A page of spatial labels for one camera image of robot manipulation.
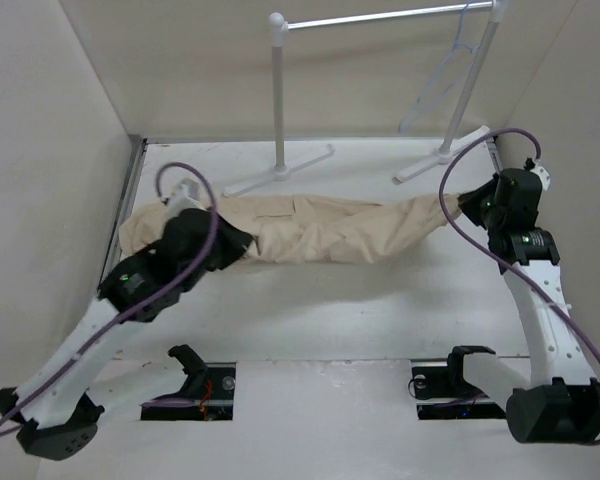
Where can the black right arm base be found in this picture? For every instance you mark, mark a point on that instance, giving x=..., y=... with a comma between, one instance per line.
x=441, y=392

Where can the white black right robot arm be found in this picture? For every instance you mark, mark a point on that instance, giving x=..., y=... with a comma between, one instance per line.
x=559, y=402

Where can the white clothes rack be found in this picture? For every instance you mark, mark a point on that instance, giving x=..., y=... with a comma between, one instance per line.
x=359, y=74

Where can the light blue wire hanger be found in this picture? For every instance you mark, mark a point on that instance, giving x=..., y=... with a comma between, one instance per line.
x=447, y=75

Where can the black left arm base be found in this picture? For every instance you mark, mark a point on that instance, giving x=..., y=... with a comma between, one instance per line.
x=206, y=393

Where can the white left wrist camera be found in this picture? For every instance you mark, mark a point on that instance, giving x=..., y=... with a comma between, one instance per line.
x=184, y=196

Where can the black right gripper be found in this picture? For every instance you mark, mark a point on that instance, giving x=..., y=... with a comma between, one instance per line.
x=469, y=201

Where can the beige trousers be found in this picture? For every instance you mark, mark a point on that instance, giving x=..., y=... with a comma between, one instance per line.
x=298, y=229

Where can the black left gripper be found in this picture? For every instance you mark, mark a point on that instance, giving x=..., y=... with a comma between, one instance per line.
x=236, y=243

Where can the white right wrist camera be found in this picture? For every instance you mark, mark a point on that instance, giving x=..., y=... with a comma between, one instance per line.
x=535, y=167

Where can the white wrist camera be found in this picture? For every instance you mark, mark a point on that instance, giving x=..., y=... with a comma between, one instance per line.
x=535, y=167
x=184, y=196

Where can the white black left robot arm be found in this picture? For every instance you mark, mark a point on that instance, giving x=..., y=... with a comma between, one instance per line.
x=57, y=411

